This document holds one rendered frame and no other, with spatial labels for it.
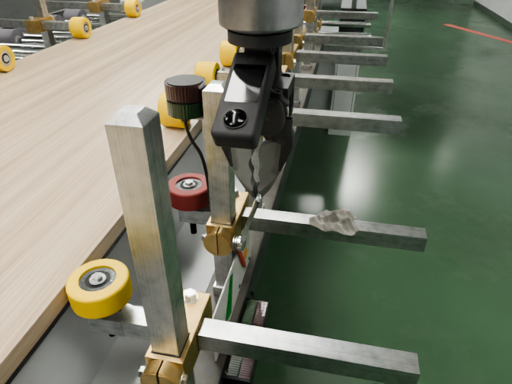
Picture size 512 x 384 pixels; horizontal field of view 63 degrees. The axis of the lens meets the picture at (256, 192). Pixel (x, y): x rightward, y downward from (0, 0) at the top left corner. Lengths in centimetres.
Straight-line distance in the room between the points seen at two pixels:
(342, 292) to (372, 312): 15
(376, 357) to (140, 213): 34
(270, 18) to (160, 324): 35
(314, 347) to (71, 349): 39
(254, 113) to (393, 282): 157
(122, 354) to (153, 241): 47
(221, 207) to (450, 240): 169
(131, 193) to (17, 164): 56
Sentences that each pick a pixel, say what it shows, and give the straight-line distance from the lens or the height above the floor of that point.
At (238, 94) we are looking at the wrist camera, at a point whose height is 115.
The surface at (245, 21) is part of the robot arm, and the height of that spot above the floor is 122.
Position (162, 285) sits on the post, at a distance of 46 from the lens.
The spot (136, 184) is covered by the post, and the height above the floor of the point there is 110.
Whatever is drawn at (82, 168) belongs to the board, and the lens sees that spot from 87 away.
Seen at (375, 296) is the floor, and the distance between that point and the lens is 184.
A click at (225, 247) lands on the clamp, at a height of 84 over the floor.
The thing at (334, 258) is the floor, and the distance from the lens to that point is 198.
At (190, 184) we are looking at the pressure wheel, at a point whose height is 91.
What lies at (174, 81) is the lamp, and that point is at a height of 111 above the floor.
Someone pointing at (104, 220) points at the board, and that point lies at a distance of 71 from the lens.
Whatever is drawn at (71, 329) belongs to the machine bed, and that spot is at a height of 76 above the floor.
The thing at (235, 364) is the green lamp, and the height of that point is 70.
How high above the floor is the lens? 130
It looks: 33 degrees down
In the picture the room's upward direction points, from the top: straight up
